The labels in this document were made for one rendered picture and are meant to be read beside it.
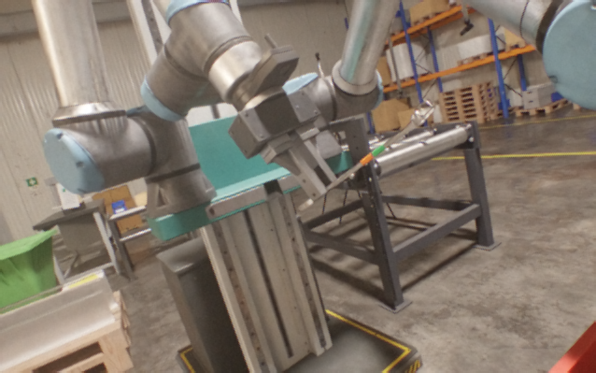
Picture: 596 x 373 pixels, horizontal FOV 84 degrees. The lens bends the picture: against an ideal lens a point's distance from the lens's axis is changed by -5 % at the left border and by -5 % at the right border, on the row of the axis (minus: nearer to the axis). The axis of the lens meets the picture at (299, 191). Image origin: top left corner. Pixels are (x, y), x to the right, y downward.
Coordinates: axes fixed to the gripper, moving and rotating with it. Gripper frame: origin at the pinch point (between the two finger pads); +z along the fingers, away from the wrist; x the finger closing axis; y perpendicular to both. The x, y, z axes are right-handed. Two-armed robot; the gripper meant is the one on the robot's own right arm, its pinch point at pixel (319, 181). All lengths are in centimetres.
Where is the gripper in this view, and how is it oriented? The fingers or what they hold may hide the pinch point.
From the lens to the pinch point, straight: 50.1
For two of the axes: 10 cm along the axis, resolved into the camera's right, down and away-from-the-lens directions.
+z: 5.8, 8.1, -0.6
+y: -4.8, 4.0, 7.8
